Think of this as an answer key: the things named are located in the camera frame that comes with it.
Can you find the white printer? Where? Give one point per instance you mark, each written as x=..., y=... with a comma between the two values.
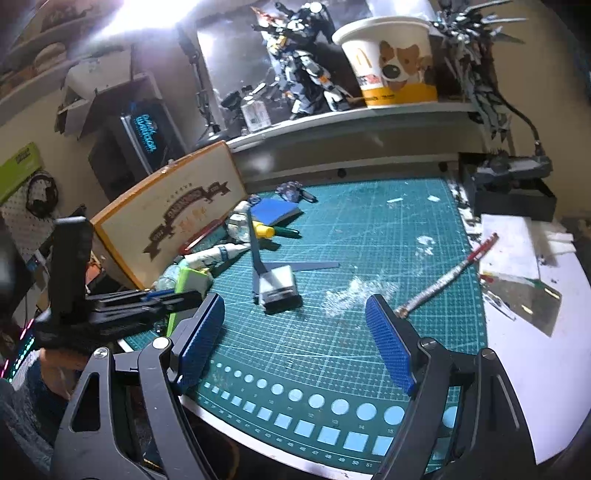
x=92, y=76

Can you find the green pen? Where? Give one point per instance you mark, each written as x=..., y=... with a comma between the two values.
x=286, y=230

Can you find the green cutting mat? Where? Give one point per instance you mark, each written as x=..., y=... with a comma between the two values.
x=369, y=240

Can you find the black headphones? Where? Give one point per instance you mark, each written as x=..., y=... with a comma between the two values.
x=41, y=194

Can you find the green package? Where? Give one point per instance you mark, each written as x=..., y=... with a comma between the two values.
x=18, y=170

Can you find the black computer case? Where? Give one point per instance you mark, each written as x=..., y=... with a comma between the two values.
x=138, y=138

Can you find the metal file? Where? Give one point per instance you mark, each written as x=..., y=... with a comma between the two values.
x=438, y=281

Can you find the black box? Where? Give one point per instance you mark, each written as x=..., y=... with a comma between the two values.
x=512, y=201

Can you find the black winged model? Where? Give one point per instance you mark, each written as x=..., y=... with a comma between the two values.
x=466, y=50

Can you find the white pegboard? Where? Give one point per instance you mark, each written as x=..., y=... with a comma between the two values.
x=23, y=240

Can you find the clear glass bottle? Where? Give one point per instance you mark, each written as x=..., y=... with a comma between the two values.
x=256, y=115

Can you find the person's left forearm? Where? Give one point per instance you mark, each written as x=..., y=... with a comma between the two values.
x=27, y=406

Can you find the clear bottle yellow cap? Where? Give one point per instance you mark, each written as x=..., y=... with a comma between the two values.
x=265, y=230

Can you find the black desk lamp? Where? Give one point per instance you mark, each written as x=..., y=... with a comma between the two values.
x=203, y=101

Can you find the grey plastic strip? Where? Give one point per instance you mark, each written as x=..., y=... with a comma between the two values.
x=255, y=249
x=318, y=265

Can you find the white plastic bottle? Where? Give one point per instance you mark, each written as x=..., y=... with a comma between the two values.
x=207, y=256

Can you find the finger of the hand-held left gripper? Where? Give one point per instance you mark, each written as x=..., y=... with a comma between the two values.
x=138, y=300
x=134, y=318

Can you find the brown cardboard box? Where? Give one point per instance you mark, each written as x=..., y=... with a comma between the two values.
x=175, y=207

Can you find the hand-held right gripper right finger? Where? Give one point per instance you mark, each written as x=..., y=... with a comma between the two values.
x=390, y=341

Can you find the white foam piece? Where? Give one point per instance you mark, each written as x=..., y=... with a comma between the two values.
x=556, y=242

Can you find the light green block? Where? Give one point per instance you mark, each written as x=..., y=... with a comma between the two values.
x=191, y=281

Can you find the white desktop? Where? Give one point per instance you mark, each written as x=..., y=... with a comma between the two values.
x=531, y=369

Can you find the blue sanding block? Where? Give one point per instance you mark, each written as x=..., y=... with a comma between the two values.
x=274, y=210

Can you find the white blue robot model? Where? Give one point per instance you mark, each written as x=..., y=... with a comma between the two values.
x=304, y=69

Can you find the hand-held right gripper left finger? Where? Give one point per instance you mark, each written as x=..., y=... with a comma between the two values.
x=203, y=341

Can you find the white paper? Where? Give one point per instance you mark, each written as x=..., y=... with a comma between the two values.
x=508, y=249

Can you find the grey model stand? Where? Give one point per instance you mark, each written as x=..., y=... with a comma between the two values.
x=517, y=167

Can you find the grey white block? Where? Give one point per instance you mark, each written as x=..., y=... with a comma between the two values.
x=277, y=286

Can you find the small dark robot figure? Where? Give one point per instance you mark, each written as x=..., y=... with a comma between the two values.
x=233, y=99

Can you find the white desk shelf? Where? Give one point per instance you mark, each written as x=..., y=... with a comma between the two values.
x=346, y=120

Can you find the dog print paper bucket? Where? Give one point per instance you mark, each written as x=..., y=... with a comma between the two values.
x=392, y=60

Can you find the small toy ship model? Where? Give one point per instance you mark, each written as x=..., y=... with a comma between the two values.
x=293, y=191

